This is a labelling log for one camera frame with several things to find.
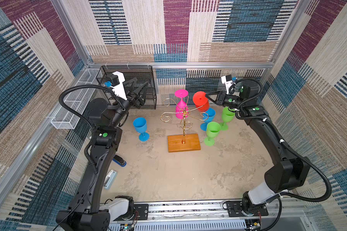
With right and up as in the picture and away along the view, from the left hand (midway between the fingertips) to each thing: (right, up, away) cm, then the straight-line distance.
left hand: (141, 79), depth 55 cm
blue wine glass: (+34, -13, +39) cm, 54 cm away
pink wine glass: (+16, -11, +19) cm, 27 cm away
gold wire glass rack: (+20, -19, +53) cm, 60 cm away
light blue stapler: (-24, -49, +26) cm, 60 cm away
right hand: (+28, -4, +16) cm, 32 cm away
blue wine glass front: (-10, -18, +38) cm, 43 cm away
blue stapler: (-21, -40, +32) cm, 55 cm away
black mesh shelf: (-10, +17, +47) cm, 51 cm away
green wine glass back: (+37, -22, +38) cm, 57 cm away
